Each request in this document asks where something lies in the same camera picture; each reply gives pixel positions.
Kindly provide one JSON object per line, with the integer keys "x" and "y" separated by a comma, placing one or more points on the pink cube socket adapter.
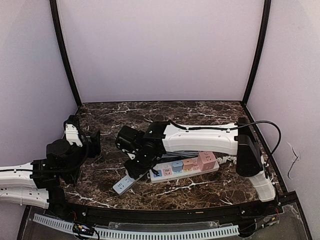
{"x": 206, "y": 160}

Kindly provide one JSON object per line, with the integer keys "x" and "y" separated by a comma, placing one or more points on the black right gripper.
{"x": 136, "y": 169}

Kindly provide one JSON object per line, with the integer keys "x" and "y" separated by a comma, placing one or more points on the blue small power strip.
{"x": 125, "y": 183}

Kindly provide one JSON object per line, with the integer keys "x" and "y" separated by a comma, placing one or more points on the black front frame rail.
{"x": 236, "y": 213}

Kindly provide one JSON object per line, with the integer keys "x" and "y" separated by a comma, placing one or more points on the white multicolour power strip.
{"x": 166, "y": 174}

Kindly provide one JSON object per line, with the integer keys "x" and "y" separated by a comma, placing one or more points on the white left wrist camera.
{"x": 71, "y": 134}

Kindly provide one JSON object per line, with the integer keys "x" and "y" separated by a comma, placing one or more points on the black right frame post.
{"x": 258, "y": 51}

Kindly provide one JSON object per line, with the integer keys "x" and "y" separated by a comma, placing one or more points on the white slotted cable duct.
{"x": 134, "y": 231}

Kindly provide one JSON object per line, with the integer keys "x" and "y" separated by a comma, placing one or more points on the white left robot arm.
{"x": 37, "y": 183}

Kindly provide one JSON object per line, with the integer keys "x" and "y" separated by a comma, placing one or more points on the small pink charger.
{"x": 190, "y": 164}

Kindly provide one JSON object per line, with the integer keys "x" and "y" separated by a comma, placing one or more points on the black frame post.
{"x": 63, "y": 51}
{"x": 258, "y": 51}

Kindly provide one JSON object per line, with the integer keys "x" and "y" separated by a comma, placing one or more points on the black left frame post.
{"x": 63, "y": 51}

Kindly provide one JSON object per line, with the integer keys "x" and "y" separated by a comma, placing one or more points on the small blue charger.
{"x": 177, "y": 166}

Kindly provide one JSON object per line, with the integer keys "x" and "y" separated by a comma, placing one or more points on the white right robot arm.
{"x": 167, "y": 151}

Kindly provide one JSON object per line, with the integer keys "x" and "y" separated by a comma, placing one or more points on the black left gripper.
{"x": 95, "y": 143}

